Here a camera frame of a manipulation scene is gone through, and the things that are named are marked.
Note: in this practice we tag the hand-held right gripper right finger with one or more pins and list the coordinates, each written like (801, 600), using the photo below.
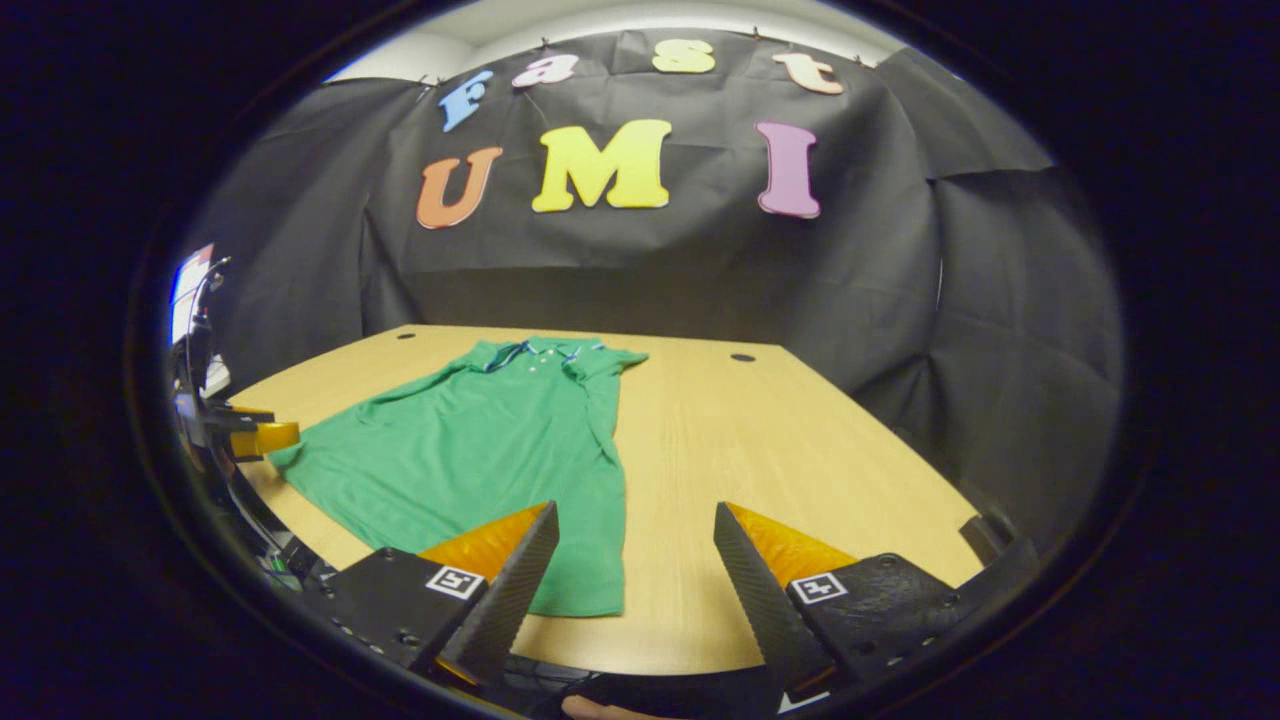
(765, 610)

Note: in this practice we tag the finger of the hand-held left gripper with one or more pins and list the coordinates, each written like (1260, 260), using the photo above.
(268, 438)
(240, 417)

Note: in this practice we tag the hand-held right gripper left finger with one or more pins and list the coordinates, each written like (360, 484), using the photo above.
(510, 600)

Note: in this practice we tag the green T-shirt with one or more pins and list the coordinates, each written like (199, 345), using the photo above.
(470, 450)

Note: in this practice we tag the bright white screen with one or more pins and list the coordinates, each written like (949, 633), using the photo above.
(185, 290)

